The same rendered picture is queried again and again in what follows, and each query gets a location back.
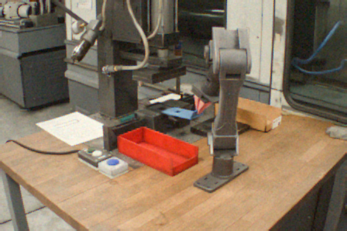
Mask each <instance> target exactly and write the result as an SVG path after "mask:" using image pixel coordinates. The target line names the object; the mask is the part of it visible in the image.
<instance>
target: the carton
mask: <svg viewBox="0 0 347 231"><path fill-rule="evenodd" d="M218 106H219V104H217V102H216V104H215V116H216V115H217V112H218ZM261 113H262V114H261ZM236 121H238V122H242V123H246V124H248V125H250V127H249V128H250V129H255V130H257V131H261V132H263V133H266V132H268V131H270V130H271V129H273V128H275V127H277V126H278V125H280V124H281V108H277V107H275V106H272V105H266V104H263V103H261V102H254V101H252V100H249V99H245V98H240V97H239V100H238V110H237V114H236Z"/></svg>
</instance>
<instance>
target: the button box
mask: <svg viewBox="0 0 347 231"><path fill-rule="evenodd" d="M11 141H12V142H14V143H17V144H19V145H21V146H22V147H25V148H27V149H29V150H33V151H35V152H38V153H44V154H68V153H76V152H77V157H78V160H79V161H81V162H82V163H84V164H86V165H88V166H89V167H92V168H94V169H95V170H99V169H98V163H100V162H102V161H103V160H107V159H110V158H112V155H111V154H109V153H106V152H104V151H103V150H99V149H98V148H97V147H94V146H92V147H88V148H87V149H82V150H69V151H66V152H50V151H42V150H37V149H33V148H31V147H28V146H26V145H24V144H22V143H20V142H18V141H16V140H7V142H11ZM7 142H5V143H7ZM89 148H95V149H96V151H101V155H99V156H94V155H93V153H88V149H89Z"/></svg>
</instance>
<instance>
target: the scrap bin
mask: <svg viewBox="0 0 347 231"><path fill-rule="evenodd" d="M117 138H118V149H119V153H121V154H124V155H126V156H127V157H131V158H132V159H134V160H137V161H139V162H140V163H142V164H145V165H147V166H148V167H152V168H153V169H157V170H158V171H160V172H163V173H164V174H168V175H170V176H171V177H173V176H175V175H176V174H179V173H181V172H183V171H185V170H187V169H189V168H191V167H193V166H194V165H196V164H198V151H199V147H197V146H195V145H192V144H190V143H188V142H184V141H182V140H179V139H176V138H173V137H172V136H168V135H165V134H164V133H159V132H157V131H156V130H152V129H149V128H146V127H140V128H138V129H136V130H132V131H130V132H128V133H124V134H122V135H119V136H117Z"/></svg>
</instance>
